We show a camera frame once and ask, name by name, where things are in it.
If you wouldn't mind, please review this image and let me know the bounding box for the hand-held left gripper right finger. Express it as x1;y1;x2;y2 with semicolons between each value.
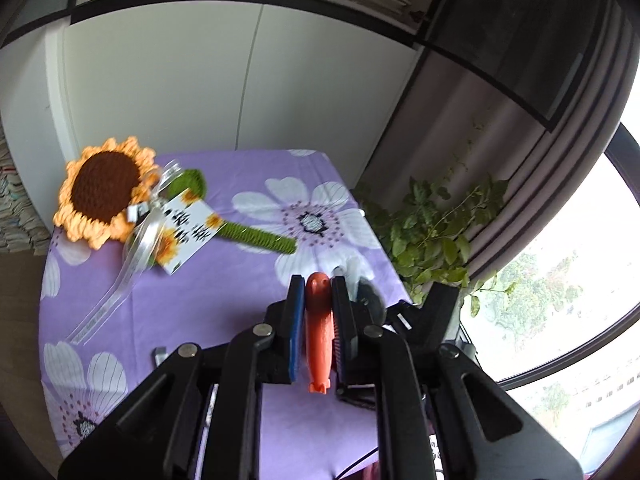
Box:
331;276;583;480

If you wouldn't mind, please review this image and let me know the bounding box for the grey curtain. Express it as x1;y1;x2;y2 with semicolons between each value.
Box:
357;0;640;286

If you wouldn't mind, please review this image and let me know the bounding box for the orange plastic toy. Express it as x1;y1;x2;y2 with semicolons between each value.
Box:
305;272;335;395

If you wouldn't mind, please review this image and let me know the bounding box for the stack of newspapers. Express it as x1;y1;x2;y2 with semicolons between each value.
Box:
0;130;51;256

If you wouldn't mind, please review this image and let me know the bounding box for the round window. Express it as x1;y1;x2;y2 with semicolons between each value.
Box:
460;125;640;480

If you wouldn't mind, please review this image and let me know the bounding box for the clear ribbon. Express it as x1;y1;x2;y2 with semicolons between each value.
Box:
65;160;183;346

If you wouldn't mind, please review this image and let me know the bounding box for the black cable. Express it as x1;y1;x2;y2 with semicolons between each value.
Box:
334;447;382;480

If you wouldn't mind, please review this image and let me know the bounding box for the white sunflower gift tag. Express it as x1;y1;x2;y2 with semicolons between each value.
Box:
152;189;225;276

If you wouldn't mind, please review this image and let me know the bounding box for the purple floral tablecloth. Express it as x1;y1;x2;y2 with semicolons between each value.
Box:
39;148;436;480

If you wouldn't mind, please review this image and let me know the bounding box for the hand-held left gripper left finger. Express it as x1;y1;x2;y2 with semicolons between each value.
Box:
57;275;306;480

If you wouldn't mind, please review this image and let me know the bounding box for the crochet sunflower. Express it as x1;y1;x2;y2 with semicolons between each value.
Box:
53;136;297;256

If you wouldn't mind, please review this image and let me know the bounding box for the green leafy plant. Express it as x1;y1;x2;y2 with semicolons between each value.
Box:
352;120;521;318

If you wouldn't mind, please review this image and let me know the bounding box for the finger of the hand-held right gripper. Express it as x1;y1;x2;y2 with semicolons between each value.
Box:
382;281;476;361

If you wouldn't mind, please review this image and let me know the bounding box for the white cabinet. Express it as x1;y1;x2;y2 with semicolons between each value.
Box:
45;2;426;201

